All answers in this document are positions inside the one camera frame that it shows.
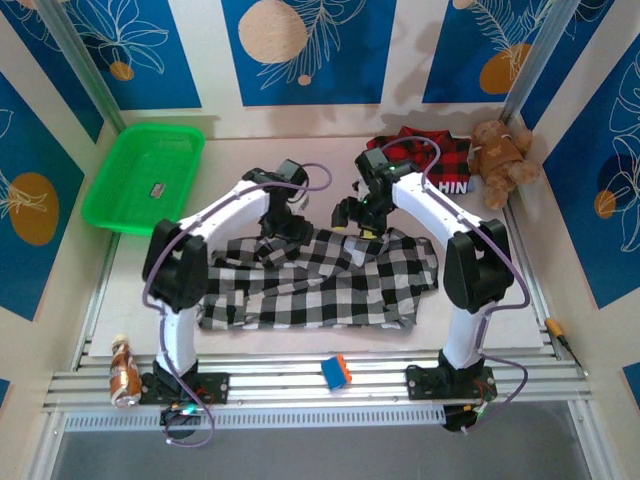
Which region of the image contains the brown drink bottle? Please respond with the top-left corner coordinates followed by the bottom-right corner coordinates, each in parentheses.
top-left (108, 334), bottom-right (144, 409)

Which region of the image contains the yellow handled screwdriver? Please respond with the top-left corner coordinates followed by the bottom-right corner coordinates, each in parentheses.
top-left (543, 316), bottom-right (586, 374)

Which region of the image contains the white slotted cable duct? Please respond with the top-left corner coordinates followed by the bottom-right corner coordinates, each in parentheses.
top-left (62, 404), bottom-right (446, 434)

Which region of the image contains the blue orange block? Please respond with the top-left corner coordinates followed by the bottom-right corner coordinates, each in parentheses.
top-left (319, 354), bottom-right (354, 392)

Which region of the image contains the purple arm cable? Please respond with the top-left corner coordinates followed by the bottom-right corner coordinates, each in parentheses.
top-left (141, 162), bottom-right (335, 449)
top-left (372, 137), bottom-right (531, 436)

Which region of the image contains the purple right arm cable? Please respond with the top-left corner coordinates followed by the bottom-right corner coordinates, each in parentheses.
top-left (372, 137), bottom-right (531, 436)

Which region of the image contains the aluminium rail bed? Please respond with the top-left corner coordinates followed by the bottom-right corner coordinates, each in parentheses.
top-left (42, 352), bottom-right (596, 414)

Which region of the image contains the aluminium corner post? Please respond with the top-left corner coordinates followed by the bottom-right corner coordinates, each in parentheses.
top-left (502, 0), bottom-right (576, 124)
top-left (37, 0), bottom-right (126, 134)

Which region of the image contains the green plastic basket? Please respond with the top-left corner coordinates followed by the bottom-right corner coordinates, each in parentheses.
top-left (81, 123), bottom-right (207, 237)

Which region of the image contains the black white checkered shirt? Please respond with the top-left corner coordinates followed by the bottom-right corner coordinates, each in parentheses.
top-left (197, 227), bottom-right (441, 331)

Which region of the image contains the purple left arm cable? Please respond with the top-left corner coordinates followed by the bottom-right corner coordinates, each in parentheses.
top-left (141, 162), bottom-right (335, 449)

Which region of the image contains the red black checkered shirt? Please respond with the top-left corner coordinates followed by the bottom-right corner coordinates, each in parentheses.
top-left (367, 127), bottom-right (474, 196)

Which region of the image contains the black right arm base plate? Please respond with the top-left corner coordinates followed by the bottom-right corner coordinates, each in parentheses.
top-left (405, 363), bottom-right (496, 402)

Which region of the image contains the brown teddy bear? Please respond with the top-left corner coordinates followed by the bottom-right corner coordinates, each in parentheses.
top-left (467, 119), bottom-right (541, 211)

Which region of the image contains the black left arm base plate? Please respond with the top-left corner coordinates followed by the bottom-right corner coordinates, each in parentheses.
top-left (139, 372), bottom-right (231, 406)

